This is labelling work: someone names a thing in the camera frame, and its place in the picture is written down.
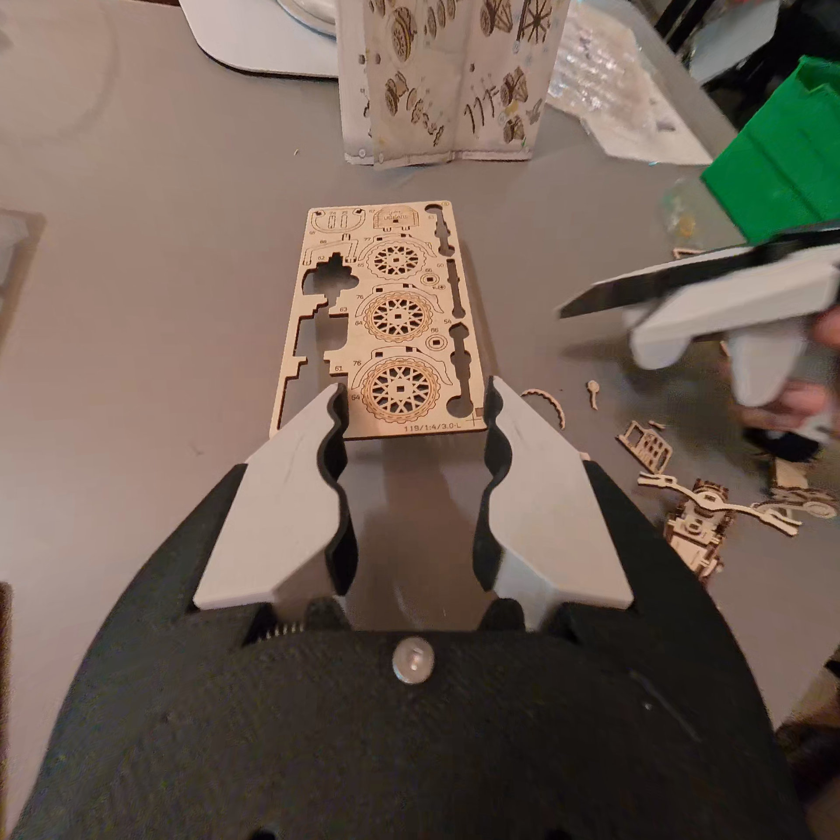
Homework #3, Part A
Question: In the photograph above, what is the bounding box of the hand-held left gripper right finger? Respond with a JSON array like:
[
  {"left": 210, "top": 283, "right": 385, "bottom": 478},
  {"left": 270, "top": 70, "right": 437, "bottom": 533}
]
[{"left": 472, "top": 375, "right": 635, "bottom": 632}]

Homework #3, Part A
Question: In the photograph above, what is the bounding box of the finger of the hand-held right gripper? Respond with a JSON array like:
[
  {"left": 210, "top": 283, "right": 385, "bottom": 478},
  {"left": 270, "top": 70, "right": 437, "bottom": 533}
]
[
  {"left": 592, "top": 261, "right": 840, "bottom": 370},
  {"left": 556, "top": 222, "right": 840, "bottom": 320}
]

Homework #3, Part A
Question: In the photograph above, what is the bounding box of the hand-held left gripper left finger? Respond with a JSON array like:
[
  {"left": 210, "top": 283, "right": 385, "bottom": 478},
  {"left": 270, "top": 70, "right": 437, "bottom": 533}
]
[{"left": 193, "top": 382, "right": 360, "bottom": 632}]

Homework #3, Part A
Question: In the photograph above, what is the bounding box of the small clear plastic bag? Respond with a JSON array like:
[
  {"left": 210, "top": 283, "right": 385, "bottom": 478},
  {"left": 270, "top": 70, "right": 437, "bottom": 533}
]
[{"left": 661, "top": 176, "right": 710, "bottom": 241}]

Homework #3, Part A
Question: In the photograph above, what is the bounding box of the wooden puzzle sheet with wheels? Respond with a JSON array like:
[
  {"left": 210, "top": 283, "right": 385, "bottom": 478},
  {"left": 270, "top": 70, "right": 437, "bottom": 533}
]
[{"left": 269, "top": 200, "right": 490, "bottom": 441}]

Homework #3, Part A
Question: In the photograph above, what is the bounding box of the grey desk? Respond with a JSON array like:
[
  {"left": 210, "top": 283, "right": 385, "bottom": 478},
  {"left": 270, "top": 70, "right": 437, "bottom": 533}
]
[{"left": 0, "top": 0, "right": 840, "bottom": 834}]

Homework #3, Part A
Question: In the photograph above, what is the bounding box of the person's right hand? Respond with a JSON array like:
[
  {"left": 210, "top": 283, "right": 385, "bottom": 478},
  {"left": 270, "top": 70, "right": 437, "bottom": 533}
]
[{"left": 738, "top": 308, "right": 840, "bottom": 431}]

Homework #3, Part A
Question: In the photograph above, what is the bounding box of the toothed wooden arc piece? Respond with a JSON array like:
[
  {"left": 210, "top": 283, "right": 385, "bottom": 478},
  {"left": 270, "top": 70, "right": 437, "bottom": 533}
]
[{"left": 520, "top": 387, "right": 567, "bottom": 431}]

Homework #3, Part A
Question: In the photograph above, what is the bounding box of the wooden grid piece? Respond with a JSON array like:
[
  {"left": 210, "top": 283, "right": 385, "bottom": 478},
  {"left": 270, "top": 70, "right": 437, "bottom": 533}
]
[{"left": 616, "top": 419, "right": 674, "bottom": 475}]

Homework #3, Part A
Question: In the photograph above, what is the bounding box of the green plastic bin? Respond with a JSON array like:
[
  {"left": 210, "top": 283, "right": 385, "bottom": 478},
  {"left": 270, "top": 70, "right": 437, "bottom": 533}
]
[{"left": 701, "top": 56, "right": 840, "bottom": 245}]

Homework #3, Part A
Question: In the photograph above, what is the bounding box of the printed instruction booklet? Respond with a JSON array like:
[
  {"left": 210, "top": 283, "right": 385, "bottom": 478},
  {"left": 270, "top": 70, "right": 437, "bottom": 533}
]
[{"left": 336, "top": 0, "right": 571, "bottom": 170}]

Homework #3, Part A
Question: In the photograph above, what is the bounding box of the white monitor stand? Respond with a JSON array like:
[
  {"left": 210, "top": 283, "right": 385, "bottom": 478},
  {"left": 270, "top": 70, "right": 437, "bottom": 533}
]
[{"left": 178, "top": 0, "right": 340, "bottom": 81}]

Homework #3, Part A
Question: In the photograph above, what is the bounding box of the long wooden handlebar piece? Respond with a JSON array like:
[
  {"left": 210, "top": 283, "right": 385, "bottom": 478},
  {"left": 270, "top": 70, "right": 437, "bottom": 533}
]
[{"left": 638, "top": 472, "right": 803, "bottom": 536}]

